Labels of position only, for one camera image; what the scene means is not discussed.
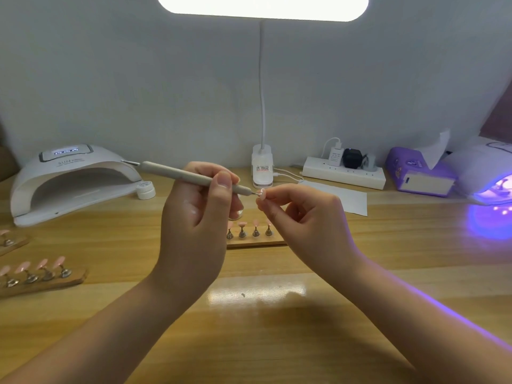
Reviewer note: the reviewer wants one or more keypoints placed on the small closed white jar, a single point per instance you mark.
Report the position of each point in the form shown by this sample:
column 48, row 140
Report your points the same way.
column 145, row 190

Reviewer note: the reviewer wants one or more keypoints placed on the wooden nail holder strip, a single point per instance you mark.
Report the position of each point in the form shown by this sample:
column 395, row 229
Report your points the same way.
column 252, row 242

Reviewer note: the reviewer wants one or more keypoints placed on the white desk lamp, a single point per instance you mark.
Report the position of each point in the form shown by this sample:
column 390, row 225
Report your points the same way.
column 262, row 5

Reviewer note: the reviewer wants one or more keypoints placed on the wooden stands with pink nails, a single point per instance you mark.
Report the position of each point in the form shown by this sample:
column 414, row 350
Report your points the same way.
column 40, row 272

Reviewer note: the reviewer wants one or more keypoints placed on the brown wooden board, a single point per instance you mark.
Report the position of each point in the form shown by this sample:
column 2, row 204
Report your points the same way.
column 497, row 116

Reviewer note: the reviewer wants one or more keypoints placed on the white power strip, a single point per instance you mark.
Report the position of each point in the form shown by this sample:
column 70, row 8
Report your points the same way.
column 344, row 173

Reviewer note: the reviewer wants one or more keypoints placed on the person's left forearm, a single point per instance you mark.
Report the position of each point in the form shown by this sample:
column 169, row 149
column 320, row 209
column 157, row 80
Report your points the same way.
column 80, row 340

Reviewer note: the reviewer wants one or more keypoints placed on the grey plug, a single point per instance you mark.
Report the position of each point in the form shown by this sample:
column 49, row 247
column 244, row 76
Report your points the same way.
column 369, row 163

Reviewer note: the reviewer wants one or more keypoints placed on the white paper sheet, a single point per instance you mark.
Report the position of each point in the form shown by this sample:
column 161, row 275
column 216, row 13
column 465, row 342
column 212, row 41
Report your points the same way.
column 352, row 201

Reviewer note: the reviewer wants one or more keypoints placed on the black plug adapter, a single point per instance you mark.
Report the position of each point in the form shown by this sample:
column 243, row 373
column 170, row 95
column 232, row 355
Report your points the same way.
column 352, row 158

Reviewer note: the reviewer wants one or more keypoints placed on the grey dotting pen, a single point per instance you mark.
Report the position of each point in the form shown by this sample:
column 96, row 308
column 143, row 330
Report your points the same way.
column 172, row 172

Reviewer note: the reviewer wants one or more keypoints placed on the purple tissue box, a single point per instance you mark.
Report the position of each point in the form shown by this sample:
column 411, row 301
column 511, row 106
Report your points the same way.
column 406, row 173

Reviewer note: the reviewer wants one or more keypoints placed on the person's left hand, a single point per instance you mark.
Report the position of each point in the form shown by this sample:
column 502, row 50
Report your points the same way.
column 193, row 236

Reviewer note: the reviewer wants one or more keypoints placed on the white nail lamp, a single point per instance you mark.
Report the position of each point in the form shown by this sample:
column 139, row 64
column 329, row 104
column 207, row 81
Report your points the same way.
column 68, row 173
column 484, row 170

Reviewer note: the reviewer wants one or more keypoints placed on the person's right forearm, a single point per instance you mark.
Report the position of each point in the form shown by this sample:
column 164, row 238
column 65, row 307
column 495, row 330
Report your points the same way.
column 436, row 328

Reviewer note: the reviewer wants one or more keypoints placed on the brown cardboard box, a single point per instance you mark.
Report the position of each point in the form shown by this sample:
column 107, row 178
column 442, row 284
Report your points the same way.
column 6, row 160

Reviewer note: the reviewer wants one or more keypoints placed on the white tissue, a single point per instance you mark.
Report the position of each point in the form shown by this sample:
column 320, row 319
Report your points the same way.
column 436, row 148

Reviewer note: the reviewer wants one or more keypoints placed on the person's right hand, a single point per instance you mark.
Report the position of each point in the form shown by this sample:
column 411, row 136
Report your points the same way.
column 316, row 232

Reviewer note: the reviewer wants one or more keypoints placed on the white charger plug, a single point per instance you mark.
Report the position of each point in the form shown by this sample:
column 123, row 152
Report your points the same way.
column 334, row 155

